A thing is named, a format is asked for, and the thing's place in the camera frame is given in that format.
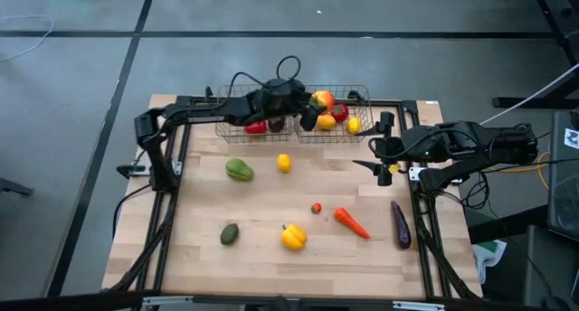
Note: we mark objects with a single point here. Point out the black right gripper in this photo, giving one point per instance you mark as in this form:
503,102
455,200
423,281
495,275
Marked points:
416,144

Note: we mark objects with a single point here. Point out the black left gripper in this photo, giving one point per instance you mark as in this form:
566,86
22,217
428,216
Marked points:
282,96

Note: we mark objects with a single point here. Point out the orange-yellow citrus fruit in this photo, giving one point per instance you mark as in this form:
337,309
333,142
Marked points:
326,122

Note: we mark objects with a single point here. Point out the red fruit with green stem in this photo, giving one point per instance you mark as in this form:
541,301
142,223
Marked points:
340,113

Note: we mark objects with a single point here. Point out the round purple eggplant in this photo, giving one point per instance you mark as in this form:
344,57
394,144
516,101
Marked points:
277,124

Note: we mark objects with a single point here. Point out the red bell pepper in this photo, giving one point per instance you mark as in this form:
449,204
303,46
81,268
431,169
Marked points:
256,128

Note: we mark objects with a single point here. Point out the long purple eggplant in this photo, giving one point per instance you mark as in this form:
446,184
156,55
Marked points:
401,227

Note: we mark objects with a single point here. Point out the orange carrot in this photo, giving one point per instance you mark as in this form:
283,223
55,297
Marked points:
350,221

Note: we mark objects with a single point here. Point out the small red tomato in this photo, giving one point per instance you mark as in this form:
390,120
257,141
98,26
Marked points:
316,208

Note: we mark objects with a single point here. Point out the yellow bell pepper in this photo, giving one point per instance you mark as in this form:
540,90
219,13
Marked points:
294,237

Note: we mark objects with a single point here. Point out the dark green avocado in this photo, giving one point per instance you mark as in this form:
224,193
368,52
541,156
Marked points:
229,234

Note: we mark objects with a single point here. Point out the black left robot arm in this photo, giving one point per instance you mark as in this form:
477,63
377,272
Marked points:
203,112

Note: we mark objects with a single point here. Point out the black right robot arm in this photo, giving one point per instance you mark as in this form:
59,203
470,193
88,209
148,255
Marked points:
488,144

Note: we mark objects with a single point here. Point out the yellow tape tag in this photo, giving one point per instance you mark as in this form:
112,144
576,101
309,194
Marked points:
395,168

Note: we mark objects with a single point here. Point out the white green bag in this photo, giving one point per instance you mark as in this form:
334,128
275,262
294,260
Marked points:
488,257

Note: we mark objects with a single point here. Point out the black case with sticker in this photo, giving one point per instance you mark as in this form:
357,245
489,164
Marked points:
563,189

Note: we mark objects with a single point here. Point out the black clamp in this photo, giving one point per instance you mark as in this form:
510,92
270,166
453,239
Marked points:
131,171

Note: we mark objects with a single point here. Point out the white sticker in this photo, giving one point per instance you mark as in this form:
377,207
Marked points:
572,138

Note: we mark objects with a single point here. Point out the black box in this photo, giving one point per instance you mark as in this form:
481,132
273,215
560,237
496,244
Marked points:
552,275

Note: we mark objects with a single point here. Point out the black stand foot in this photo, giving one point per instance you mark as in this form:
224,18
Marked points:
13,186

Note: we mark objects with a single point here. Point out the black aluminium table frame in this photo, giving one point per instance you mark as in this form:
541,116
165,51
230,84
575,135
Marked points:
420,257

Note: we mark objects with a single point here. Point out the silver frame bracket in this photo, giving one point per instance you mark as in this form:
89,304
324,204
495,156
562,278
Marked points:
167,300
418,305

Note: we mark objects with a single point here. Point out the black desk frame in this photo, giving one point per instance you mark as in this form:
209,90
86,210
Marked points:
554,12

